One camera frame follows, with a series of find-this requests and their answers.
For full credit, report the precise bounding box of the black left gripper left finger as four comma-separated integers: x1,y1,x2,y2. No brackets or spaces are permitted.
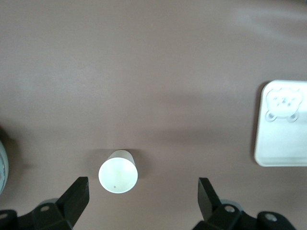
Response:
0,176,90,230

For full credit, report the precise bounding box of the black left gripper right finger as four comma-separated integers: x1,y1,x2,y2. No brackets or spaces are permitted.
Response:
191,177,296,230

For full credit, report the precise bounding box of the white plastic cup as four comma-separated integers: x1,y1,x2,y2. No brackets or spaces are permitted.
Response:
98,149,139,194

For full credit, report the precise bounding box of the grey-green electric cooking pot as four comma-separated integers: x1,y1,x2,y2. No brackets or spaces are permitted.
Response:
0,126,10,197

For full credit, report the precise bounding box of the cream tray with bear print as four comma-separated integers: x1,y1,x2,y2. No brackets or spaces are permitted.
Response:
253,80,307,167

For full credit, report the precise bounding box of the brown table cover sheet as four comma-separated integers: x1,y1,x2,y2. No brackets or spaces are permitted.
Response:
0,0,307,230

